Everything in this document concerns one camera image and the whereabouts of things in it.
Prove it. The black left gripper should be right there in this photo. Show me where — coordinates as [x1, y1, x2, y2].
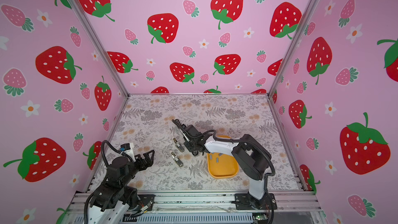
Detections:
[122, 149, 154, 189]

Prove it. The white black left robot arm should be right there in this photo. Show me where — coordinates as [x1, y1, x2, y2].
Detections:
[84, 150, 154, 224]

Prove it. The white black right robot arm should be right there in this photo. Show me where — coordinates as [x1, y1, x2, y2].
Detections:
[177, 124, 276, 202]

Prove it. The yellow plastic tray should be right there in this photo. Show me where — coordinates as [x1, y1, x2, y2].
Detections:
[205, 136, 239, 179]

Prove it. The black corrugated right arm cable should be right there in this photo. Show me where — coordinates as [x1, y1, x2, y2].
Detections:
[214, 130, 276, 178]

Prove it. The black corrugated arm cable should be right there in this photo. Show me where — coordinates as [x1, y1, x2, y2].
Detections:
[101, 139, 131, 169]
[214, 130, 276, 178]

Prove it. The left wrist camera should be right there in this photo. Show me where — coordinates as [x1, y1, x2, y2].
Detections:
[120, 143, 136, 162]

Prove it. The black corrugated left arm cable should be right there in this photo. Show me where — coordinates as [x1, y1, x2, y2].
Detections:
[101, 139, 131, 169]

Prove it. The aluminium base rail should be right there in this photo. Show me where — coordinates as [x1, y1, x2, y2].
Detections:
[63, 190, 327, 224]

